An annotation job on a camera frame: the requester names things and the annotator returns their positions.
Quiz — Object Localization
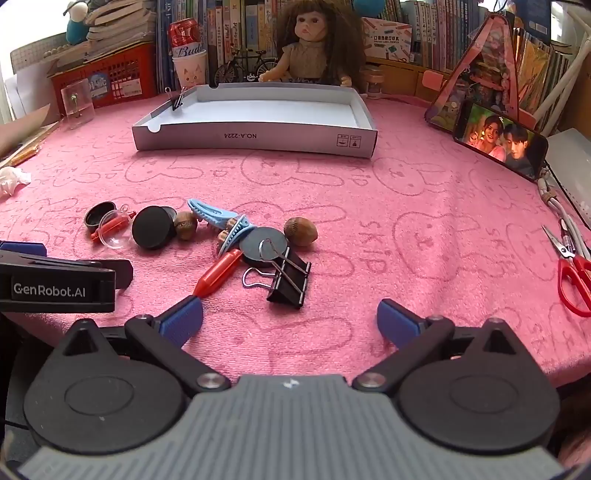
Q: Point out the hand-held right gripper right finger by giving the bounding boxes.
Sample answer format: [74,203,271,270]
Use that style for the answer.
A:
[351,298,520,394]

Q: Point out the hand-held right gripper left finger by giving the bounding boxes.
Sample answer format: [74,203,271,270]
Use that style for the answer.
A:
[59,295,232,396]

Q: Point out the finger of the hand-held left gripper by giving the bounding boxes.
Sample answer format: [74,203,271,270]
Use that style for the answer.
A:
[0,240,48,257]
[60,258,134,291]

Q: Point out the black round lid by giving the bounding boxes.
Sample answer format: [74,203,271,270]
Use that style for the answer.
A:
[131,206,177,250]

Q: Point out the red crayon cap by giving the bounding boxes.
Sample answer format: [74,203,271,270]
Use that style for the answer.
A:
[193,249,244,298]

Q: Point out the black bottle cap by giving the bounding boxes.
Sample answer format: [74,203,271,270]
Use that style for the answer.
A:
[84,202,117,233]

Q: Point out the light blue plastic clip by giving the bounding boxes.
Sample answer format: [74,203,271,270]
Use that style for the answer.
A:
[187,198,238,229]
[217,215,256,257]

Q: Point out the black disc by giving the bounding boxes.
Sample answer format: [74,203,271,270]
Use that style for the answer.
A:
[240,226,288,268]

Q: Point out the large black binder clip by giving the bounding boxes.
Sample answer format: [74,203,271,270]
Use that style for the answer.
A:
[242,239,312,309]

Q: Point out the white cardboard box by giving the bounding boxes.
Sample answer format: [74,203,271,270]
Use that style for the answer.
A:
[131,84,379,158]

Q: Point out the small red tube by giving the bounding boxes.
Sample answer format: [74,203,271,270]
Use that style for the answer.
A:
[90,210,137,241]

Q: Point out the crumpled white tissue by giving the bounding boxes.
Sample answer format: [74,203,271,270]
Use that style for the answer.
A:
[0,166,32,198]

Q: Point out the beige paper sheet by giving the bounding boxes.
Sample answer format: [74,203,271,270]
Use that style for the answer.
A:
[0,105,52,155]

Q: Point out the pink rabbit print towel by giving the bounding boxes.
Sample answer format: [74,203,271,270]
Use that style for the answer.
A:
[0,95,591,388]

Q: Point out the clear acrylic block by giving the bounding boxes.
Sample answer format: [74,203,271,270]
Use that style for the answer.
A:
[61,78,95,130]

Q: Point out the white paper sheets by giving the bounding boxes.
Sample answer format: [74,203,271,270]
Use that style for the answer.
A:
[4,69,61,118]

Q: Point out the white grid board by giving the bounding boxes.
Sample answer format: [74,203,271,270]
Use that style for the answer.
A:
[9,34,70,72]

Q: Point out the red plastic crate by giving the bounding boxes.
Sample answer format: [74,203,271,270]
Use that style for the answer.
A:
[50,42,158,116]

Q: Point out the black smartphone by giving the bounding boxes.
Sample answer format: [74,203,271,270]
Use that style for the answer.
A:
[452,100,549,181]

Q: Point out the white paper cup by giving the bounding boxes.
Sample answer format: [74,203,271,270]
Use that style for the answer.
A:
[172,50,208,93]

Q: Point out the blue white plush toy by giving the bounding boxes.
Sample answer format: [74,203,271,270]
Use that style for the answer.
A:
[66,0,88,45]

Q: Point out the black miniature bicycle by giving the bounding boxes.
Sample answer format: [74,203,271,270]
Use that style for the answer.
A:
[215,47,279,86]

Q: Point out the white plastic box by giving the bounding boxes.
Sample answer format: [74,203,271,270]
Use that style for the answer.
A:
[547,128,591,213]

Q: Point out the small glass jar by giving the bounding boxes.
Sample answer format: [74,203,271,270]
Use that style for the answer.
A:
[362,65,386,100]

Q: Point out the brown cardboard organizer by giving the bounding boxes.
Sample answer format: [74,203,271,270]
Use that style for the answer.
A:
[365,56,462,100]

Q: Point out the stack of flat books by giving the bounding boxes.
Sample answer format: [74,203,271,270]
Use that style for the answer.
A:
[44,0,158,63]

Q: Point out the red beer can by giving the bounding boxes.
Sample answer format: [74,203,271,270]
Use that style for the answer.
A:
[167,18,202,60]

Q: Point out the pink triangular miniature house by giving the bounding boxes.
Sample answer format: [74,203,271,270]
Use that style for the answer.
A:
[425,14,539,134]

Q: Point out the row of upright books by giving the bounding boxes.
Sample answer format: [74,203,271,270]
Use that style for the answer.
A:
[157,0,555,72]

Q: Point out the colourful printed carton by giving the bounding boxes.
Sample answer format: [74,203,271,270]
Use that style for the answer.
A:
[361,17,413,65]

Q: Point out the white metal rack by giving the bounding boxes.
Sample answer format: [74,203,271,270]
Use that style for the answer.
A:
[538,9,591,132]

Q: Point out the leaning picture books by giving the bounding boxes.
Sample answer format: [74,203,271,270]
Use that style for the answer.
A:
[516,28,575,116]

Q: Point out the long-haired baby doll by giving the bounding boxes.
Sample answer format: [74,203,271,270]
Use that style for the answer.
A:
[257,0,370,88]

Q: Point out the red handled scissors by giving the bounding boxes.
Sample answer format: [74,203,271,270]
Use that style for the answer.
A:
[542,219,591,318]

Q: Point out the white cable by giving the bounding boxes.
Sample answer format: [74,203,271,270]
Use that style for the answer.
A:
[536,166,591,259]

